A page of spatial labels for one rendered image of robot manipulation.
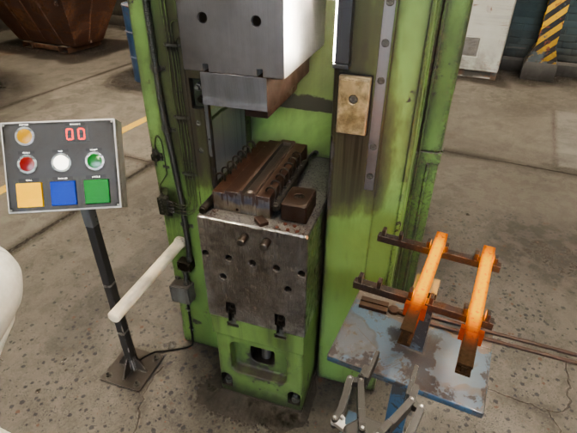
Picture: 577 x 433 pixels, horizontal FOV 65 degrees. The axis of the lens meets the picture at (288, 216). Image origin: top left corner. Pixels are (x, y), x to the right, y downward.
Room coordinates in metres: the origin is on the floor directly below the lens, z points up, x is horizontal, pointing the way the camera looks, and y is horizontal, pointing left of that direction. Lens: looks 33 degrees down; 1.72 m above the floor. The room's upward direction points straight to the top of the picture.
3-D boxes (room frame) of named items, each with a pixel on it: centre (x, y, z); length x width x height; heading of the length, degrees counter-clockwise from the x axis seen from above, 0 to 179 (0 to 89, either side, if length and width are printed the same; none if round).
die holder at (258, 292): (1.43, 0.03, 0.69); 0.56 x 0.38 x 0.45; 162
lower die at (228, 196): (1.43, 0.09, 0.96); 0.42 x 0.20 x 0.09; 162
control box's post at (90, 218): (1.33, 0.71, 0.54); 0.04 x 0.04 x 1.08; 72
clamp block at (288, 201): (1.23, -0.03, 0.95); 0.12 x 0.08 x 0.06; 162
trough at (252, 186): (1.43, 0.07, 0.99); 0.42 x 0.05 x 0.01; 162
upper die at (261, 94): (1.43, 0.09, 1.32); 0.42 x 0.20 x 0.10; 162
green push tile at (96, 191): (1.22, 0.60, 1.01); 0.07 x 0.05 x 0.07; 97
